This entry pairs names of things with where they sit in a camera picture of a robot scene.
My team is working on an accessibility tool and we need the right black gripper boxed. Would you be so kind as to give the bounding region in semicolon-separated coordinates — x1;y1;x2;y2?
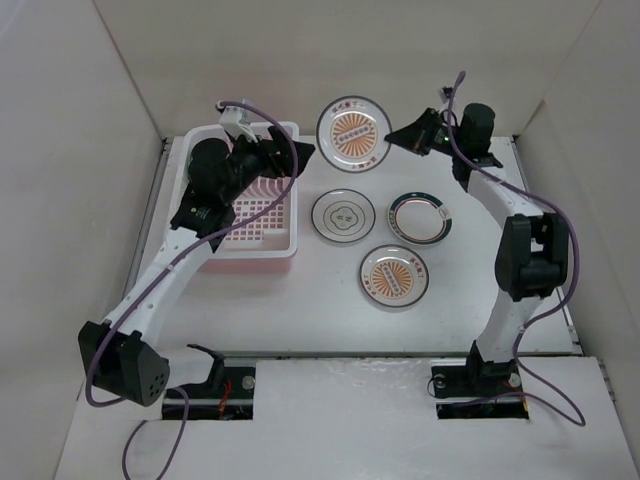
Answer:
384;107;466;158

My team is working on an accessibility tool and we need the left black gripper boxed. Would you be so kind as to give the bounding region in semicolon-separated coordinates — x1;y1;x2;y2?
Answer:
221;127;314;205

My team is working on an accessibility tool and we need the orange sunburst plate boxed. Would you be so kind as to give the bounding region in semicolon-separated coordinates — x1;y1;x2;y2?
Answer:
316;95;392;173
358;244;430;309

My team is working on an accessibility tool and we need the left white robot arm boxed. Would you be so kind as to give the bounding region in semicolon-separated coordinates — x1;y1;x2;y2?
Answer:
78;122;316;408

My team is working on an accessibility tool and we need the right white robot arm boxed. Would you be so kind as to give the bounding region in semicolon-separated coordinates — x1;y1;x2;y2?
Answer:
385;103;570;398

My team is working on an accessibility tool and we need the pink white dish rack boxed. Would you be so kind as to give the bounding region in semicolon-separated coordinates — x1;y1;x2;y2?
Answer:
169;121;301;275

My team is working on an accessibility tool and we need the white plate quatrefoil motif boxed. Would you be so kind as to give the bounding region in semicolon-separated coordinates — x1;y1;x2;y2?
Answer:
311;189;377;244

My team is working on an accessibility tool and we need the green red rimmed plate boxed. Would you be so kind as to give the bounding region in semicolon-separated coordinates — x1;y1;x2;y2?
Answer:
387;191;453;246

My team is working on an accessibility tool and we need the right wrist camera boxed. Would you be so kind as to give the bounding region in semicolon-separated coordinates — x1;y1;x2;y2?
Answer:
438;86;455;121

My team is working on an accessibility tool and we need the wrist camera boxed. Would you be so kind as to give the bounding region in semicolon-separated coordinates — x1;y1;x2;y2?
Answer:
438;86;455;121
215;101;258;143

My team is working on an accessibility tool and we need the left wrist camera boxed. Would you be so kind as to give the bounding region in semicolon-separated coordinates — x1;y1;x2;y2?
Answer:
215;101;258;143

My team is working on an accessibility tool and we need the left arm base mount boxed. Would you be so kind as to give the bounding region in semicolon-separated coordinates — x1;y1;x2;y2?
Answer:
161;344;256;421

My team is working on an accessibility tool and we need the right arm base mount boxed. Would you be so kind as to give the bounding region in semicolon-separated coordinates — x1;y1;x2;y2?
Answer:
429;347;529;420

